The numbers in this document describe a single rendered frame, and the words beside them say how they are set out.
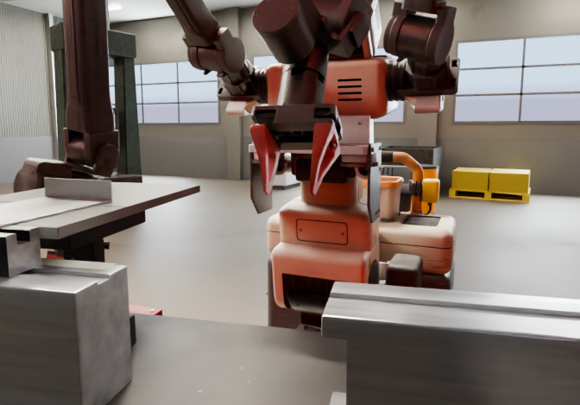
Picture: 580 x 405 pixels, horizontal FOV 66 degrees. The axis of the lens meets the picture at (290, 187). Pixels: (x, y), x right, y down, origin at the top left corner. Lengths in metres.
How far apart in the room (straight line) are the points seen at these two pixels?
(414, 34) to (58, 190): 0.61
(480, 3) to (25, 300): 8.33
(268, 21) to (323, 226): 0.59
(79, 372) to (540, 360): 0.28
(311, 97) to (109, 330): 0.34
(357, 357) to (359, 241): 0.74
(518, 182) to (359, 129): 6.43
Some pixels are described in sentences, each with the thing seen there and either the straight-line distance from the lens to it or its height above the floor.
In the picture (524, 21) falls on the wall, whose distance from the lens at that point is 8.43.
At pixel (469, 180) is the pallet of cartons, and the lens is 7.35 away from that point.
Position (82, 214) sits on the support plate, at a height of 1.00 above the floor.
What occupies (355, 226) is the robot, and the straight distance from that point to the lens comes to 0.99.
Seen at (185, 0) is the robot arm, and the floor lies 1.31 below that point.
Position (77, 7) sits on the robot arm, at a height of 1.25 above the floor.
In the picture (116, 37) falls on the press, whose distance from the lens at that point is 5.80.
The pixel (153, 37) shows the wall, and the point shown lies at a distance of 10.83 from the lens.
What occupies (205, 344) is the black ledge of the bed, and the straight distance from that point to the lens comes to 0.45.
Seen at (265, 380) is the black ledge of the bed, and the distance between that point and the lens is 0.39.
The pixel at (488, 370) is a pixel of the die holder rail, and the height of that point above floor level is 0.95.
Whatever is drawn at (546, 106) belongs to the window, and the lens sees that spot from 8.29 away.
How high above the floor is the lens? 1.08
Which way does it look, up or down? 8 degrees down
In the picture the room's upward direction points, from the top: straight up
